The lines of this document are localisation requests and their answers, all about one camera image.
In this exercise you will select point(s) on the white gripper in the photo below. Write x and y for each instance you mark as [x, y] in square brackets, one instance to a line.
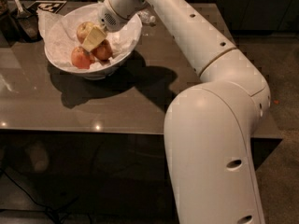
[107, 19]

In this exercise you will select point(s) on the yellow-green apple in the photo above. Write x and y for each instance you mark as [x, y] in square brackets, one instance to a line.
[83, 30]

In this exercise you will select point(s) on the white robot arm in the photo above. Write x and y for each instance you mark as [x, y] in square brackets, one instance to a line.
[207, 128]

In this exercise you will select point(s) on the red apple right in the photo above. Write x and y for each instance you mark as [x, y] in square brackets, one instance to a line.
[103, 52]

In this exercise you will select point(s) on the red apple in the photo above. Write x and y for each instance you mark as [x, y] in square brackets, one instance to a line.
[81, 58]
[103, 52]

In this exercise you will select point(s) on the white bowl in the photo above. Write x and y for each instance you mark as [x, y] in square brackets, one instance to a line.
[124, 52]

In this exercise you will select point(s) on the red apple left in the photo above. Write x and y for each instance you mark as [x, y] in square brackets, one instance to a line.
[81, 58]

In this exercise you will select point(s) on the white crumpled paper liner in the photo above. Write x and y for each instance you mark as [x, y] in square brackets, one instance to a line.
[59, 38]

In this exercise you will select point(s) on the black and white marker card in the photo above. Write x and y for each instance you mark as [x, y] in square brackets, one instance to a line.
[50, 6]

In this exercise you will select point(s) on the clear plastic water bottle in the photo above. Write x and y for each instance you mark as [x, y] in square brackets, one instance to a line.
[146, 17]

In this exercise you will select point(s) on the black dustpan with handle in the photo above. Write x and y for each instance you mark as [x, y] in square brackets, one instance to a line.
[27, 22]

